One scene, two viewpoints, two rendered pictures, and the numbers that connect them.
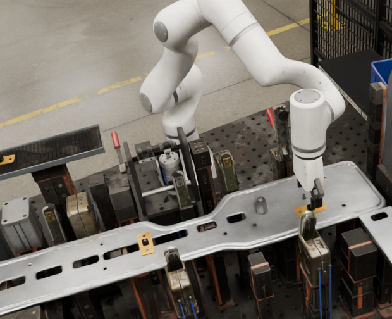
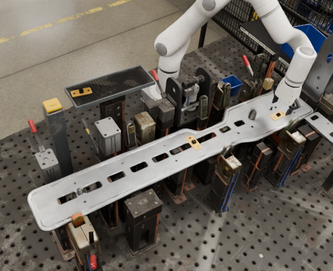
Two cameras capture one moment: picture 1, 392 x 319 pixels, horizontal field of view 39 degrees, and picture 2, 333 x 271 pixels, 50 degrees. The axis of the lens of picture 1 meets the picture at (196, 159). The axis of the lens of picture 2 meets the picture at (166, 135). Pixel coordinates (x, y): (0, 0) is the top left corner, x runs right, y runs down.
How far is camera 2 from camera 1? 0.85 m
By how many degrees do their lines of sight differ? 24
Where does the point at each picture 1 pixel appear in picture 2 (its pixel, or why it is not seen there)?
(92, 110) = (21, 48)
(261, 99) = (145, 43)
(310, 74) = (302, 37)
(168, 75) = (186, 31)
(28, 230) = (118, 140)
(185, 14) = not seen: outside the picture
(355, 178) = not seen: hidden behind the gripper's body
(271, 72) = (288, 35)
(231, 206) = (232, 116)
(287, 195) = (261, 108)
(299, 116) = (303, 63)
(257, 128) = (190, 64)
